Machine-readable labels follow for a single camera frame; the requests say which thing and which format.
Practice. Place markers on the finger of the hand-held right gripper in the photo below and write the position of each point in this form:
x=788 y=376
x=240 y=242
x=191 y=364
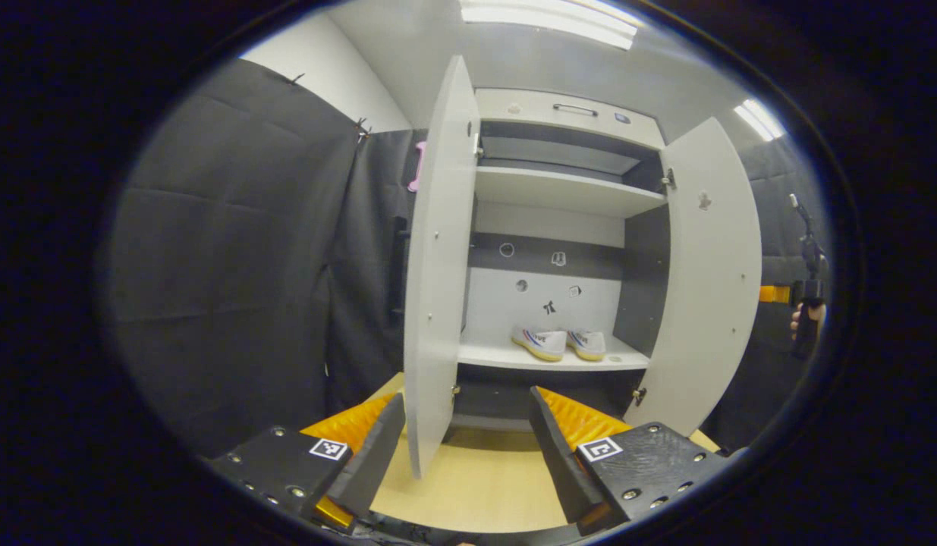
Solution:
x=775 y=294

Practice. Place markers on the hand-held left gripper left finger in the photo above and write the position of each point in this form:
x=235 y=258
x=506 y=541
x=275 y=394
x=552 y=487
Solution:
x=371 y=462

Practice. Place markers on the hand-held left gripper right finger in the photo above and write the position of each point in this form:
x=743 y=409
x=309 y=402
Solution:
x=561 y=462

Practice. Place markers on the white cabinet door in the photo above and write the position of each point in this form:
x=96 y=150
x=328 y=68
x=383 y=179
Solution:
x=438 y=303
x=711 y=303

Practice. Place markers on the white striped shoe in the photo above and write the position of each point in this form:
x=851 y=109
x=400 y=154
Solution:
x=540 y=343
x=587 y=345

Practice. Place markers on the white shoe cabinet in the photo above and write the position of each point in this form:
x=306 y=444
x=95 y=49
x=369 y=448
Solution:
x=567 y=189

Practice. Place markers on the white cabinet drawer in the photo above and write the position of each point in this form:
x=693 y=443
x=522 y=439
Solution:
x=529 y=114

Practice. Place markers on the black backdrop cloth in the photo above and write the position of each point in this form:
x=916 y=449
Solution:
x=225 y=265
x=768 y=227

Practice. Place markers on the long ceiling light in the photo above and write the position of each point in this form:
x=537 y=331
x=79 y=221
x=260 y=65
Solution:
x=548 y=21
x=760 y=120

